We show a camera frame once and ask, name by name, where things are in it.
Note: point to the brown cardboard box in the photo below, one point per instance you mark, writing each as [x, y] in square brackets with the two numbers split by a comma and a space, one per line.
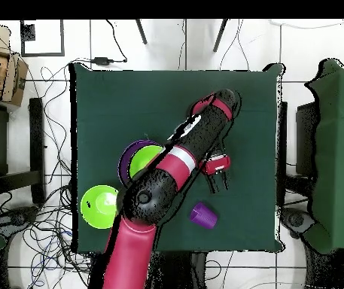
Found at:
[12, 81]

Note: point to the green plastic bowl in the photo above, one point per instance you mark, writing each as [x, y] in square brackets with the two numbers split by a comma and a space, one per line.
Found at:
[143, 159]
[98, 207]

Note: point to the purple plastic bowl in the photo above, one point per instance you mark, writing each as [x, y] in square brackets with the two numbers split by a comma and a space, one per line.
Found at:
[123, 162]

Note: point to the purple plastic cup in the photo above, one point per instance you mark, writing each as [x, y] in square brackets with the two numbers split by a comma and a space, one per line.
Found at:
[204, 216]

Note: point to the black stand foot with knob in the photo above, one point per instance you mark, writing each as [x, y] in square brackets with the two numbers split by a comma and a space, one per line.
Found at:
[18, 216]

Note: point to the black bench frame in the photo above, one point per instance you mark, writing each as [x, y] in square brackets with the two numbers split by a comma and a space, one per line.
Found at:
[37, 150]

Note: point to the grey stand foot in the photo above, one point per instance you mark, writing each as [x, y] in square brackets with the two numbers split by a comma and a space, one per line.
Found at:
[296, 221]

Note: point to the black tripod leg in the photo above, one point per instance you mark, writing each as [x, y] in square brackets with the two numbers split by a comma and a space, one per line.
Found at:
[141, 31]
[220, 34]

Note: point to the black square frame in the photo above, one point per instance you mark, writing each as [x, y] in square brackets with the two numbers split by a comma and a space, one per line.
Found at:
[62, 39]

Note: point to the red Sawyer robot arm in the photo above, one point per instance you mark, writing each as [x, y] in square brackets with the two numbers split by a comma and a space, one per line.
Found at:
[129, 256]

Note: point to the black power adapter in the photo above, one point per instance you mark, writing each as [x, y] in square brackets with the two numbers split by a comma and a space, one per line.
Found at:
[101, 60]

